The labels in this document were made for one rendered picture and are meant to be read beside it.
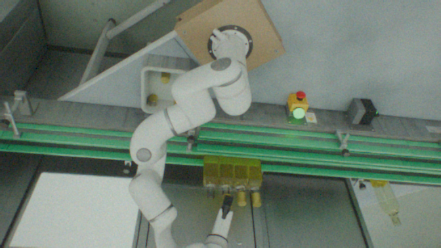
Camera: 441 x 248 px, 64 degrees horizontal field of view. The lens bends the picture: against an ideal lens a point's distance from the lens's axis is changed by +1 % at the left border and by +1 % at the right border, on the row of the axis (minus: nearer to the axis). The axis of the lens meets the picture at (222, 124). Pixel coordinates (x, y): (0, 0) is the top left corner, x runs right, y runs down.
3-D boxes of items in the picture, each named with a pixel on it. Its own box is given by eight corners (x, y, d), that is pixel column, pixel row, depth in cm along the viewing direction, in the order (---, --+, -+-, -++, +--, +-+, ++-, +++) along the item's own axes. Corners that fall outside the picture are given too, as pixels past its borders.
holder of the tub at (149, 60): (145, 107, 151) (142, 120, 146) (144, 53, 133) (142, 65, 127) (185, 111, 153) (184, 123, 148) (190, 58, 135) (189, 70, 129)
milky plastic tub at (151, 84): (144, 99, 147) (141, 113, 141) (144, 53, 132) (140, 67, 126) (186, 103, 150) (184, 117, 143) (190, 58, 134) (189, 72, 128)
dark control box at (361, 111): (345, 110, 155) (351, 124, 149) (353, 96, 150) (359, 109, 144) (363, 112, 156) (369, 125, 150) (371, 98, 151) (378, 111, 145)
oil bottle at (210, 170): (203, 149, 151) (202, 190, 136) (205, 140, 148) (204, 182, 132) (216, 150, 152) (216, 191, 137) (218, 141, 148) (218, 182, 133)
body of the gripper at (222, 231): (224, 254, 120) (231, 226, 128) (230, 239, 113) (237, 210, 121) (203, 248, 120) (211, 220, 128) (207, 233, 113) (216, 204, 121)
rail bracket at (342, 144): (331, 132, 146) (340, 156, 137) (338, 119, 141) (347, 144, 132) (340, 132, 147) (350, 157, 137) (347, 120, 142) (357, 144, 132)
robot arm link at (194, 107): (176, 121, 109) (153, 81, 98) (247, 90, 108) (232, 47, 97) (180, 141, 102) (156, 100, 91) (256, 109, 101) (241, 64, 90)
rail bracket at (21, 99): (28, 105, 145) (4, 146, 128) (17, 71, 133) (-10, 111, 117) (41, 106, 145) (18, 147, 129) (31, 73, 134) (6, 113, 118)
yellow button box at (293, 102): (285, 104, 152) (287, 116, 147) (289, 91, 147) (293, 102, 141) (300, 105, 153) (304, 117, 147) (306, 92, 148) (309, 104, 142)
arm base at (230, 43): (198, 39, 119) (196, 66, 108) (225, 16, 113) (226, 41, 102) (229, 67, 127) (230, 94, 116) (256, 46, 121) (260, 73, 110)
